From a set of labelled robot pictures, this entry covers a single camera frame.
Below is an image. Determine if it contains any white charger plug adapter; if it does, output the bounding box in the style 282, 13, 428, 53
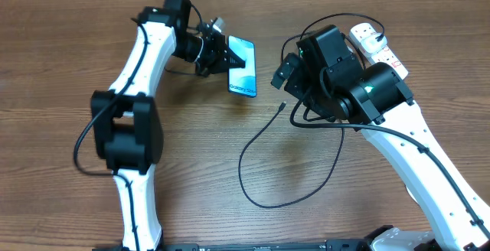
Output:
361, 34, 387, 57

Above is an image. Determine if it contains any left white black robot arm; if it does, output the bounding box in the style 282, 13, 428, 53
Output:
73, 0, 256, 250

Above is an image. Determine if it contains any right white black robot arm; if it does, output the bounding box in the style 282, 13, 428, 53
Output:
272, 25, 489, 250

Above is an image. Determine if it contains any black USB charging cable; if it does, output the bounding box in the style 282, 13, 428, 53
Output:
237, 12, 386, 210

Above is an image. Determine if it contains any Samsung Galaxy smartphone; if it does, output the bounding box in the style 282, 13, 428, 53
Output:
228, 36, 257, 98

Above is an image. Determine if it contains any white power strip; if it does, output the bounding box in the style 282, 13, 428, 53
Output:
349, 23, 409, 80

